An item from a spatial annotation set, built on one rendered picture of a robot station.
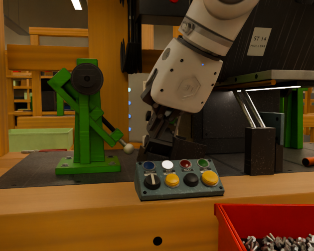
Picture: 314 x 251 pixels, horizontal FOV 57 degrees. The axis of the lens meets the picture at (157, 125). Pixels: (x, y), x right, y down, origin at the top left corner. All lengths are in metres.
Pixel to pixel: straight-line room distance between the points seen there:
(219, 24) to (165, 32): 10.75
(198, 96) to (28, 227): 0.34
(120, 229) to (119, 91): 0.65
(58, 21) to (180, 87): 10.82
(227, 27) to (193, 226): 0.33
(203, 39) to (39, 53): 0.84
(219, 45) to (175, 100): 0.11
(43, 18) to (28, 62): 10.17
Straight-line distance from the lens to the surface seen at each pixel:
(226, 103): 0.95
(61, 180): 0.67
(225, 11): 0.37
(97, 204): 0.50
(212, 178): 0.53
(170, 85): 0.45
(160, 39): 11.09
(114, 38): 1.09
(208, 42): 0.43
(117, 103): 1.07
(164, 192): 0.50
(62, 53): 1.17
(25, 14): 11.51
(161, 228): 0.52
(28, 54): 1.19
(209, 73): 0.47
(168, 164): 0.54
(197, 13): 0.44
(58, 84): 0.73
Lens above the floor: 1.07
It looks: 5 degrees down
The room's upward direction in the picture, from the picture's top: straight up
